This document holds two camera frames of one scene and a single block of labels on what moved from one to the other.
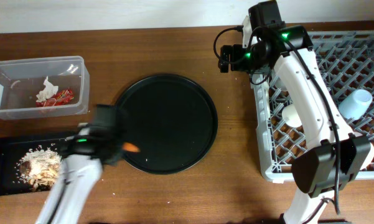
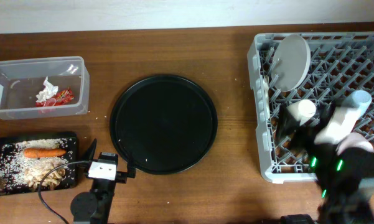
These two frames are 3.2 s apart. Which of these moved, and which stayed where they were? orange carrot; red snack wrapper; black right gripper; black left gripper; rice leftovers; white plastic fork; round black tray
Moved: rice leftovers; black right gripper; black left gripper; orange carrot
Stayed: red snack wrapper; round black tray; white plastic fork
